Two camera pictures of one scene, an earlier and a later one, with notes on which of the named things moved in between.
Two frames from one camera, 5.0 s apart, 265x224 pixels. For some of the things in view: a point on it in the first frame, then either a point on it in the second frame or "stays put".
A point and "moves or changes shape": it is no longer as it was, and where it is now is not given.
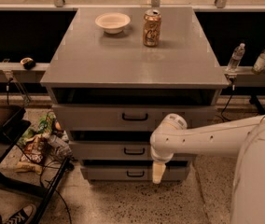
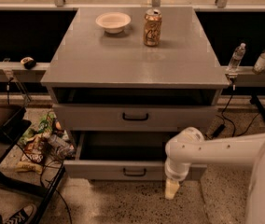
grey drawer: (108, 150) moves or changes shape
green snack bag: (45, 127) stays put
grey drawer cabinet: (116, 73) stays put
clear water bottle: (235, 59) stays put
